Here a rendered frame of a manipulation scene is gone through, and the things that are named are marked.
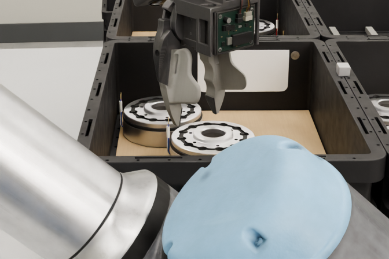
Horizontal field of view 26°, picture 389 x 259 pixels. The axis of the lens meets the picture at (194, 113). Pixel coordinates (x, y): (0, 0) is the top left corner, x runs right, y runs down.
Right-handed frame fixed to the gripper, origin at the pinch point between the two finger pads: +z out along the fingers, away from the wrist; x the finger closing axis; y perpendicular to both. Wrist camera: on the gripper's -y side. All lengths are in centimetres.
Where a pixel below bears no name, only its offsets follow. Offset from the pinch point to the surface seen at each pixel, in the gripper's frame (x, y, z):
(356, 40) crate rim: 29.3, -0.2, -2.3
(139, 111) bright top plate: 1.1, -12.1, 4.4
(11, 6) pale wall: 138, -309, 72
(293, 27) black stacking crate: 37.3, -19.6, 1.4
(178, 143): -1.4, -0.8, 4.4
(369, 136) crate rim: 4.4, 22.2, -2.3
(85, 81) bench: 27, -65, 21
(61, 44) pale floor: 154, -291, 90
